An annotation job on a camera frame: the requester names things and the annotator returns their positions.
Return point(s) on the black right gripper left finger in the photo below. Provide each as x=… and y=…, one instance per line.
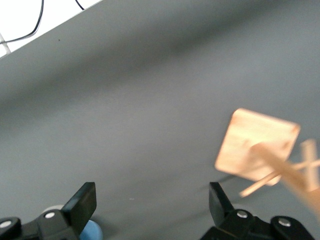
x=75, y=207

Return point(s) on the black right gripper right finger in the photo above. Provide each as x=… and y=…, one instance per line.
x=222, y=212

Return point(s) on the light blue plastic cup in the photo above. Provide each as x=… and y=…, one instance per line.
x=93, y=231

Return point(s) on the wooden cup rack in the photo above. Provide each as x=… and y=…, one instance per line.
x=250, y=140

